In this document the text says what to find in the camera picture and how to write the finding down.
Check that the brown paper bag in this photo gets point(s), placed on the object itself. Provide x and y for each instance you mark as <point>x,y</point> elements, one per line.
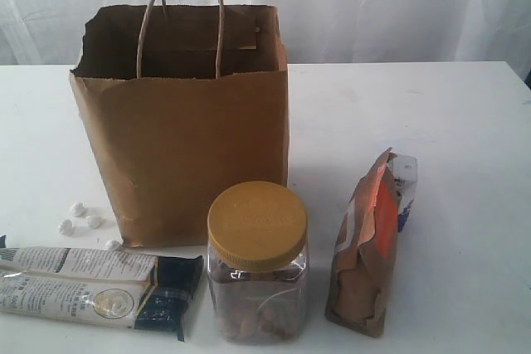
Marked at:
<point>180,102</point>

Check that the small white candy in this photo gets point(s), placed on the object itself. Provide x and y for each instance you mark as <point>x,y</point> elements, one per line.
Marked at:
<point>113,245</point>

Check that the clear jar with yellow lid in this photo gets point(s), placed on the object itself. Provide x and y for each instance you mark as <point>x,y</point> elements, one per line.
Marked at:
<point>257,262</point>

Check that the white and blue milk carton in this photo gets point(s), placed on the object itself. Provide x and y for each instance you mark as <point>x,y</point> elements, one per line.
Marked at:
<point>405,173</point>

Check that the brown paper pouch orange label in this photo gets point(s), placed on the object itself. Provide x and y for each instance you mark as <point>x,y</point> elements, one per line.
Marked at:
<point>365,253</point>

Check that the white candy right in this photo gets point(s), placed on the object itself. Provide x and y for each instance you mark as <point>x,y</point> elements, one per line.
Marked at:
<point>94,222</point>

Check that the white candy top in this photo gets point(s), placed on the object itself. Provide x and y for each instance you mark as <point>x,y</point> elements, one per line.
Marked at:
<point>77,209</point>

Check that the lower white noodle package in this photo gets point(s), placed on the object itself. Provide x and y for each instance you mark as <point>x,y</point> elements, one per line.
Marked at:
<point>123,304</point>

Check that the white candy left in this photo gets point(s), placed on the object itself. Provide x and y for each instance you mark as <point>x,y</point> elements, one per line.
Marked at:
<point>66,228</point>

